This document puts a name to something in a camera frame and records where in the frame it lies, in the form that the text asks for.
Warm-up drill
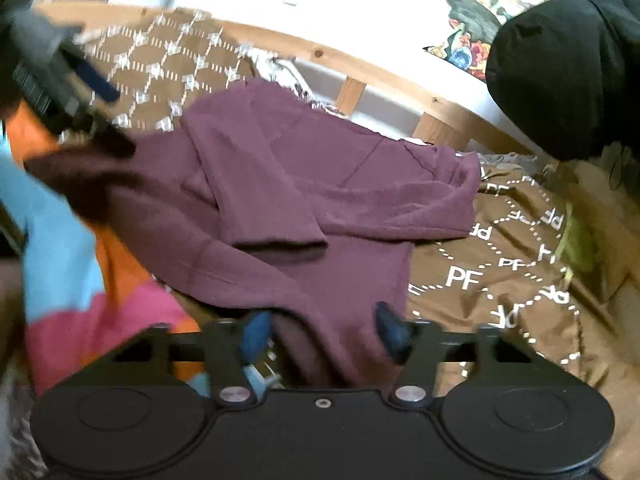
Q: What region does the wooden bed frame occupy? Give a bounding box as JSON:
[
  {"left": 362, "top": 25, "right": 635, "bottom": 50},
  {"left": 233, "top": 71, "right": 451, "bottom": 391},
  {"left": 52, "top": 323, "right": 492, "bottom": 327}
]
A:
[{"left": 34, "top": 0, "right": 534, "bottom": 155}]

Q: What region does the lime green cloth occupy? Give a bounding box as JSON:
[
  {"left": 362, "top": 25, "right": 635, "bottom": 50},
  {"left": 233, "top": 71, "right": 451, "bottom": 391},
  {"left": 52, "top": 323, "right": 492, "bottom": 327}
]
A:
[{"left": 555, "top": 202, "right": 598, "bottom": 275}]

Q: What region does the orange blue pink cloth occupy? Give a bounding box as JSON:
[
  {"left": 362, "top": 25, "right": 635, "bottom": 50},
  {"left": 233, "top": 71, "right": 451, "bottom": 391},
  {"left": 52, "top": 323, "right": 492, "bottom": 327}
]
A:
[{"left": 1, "top": 103, "right": 212, "bottom": 393}]

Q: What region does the black puffy jacket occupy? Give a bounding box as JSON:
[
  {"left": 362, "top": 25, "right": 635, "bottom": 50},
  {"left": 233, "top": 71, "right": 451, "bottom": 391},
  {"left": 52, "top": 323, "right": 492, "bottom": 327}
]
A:
[{"left": 486, "top": 0, "right": 639, "bottom": 162}]

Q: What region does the brown PF patterned blanket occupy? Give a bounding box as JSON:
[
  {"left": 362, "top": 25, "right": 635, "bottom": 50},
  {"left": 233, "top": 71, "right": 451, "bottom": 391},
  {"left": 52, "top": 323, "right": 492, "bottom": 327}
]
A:
[{"left": 56, "top": 8, "right": 640, "bottom": 480}]

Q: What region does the maroon long-sleeve shirt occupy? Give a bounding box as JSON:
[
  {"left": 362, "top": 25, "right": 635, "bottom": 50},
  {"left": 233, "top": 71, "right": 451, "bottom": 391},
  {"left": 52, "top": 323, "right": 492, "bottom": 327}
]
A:
[{"left": 25, "top": 79, "right": 480, "bottom": 387}]

